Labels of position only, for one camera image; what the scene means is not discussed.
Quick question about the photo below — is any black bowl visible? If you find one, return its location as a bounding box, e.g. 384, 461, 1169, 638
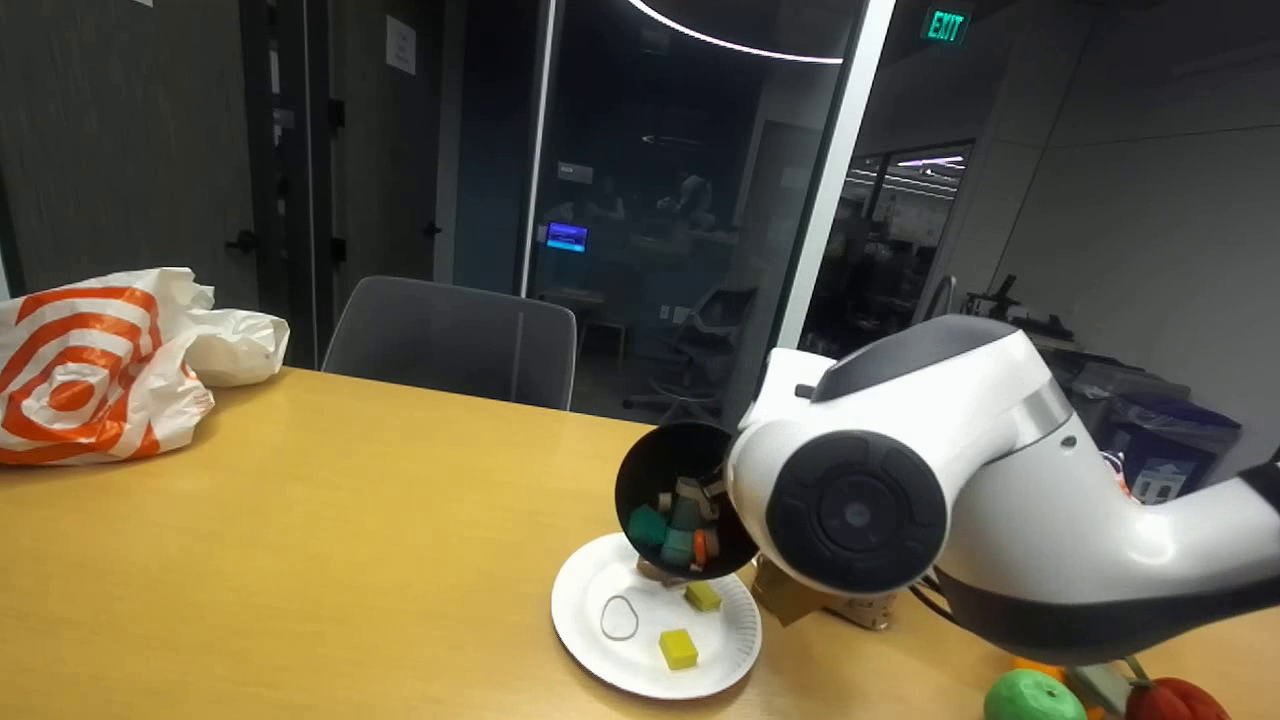
610, 420, 762, 586

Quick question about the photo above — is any green toy apple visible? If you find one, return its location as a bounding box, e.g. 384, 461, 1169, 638
979, 670, 1090, 720

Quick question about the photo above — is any red plush radish with leaves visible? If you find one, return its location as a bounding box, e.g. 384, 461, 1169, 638
1063, 656, 1240, 720

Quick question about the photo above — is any white plate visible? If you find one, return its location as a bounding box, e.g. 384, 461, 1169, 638
548, 529, 768, 704

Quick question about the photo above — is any blue lit screen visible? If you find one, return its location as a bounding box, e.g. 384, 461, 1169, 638
538, 222, 590, 262

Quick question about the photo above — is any teal block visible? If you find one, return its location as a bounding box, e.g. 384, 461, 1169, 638
655, 523, 698, 571
625, 501, 676, 565

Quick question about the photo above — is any grey chair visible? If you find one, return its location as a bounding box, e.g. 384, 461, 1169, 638
321, 274, 583, 412

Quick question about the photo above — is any rubber band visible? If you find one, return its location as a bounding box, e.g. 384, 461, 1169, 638
595, 591, 642, 646

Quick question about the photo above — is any green exit sign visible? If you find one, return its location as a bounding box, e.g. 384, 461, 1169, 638
921, 5, 972, 43

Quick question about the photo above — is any orange and white plastic bag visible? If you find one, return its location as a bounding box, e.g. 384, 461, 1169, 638
0, 264, 294, 471

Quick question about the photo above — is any ring ceiling light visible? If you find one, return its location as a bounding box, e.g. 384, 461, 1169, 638
625, 0, 861, 74

